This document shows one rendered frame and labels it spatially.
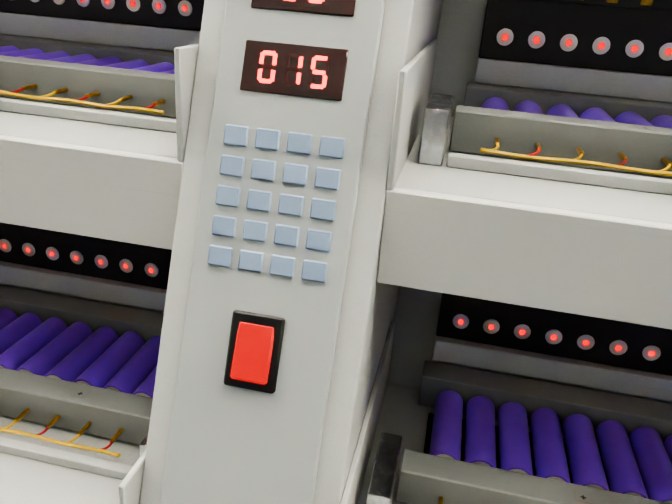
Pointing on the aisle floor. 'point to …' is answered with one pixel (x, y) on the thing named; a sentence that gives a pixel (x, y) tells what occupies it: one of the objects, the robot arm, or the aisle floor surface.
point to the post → (395, 19)
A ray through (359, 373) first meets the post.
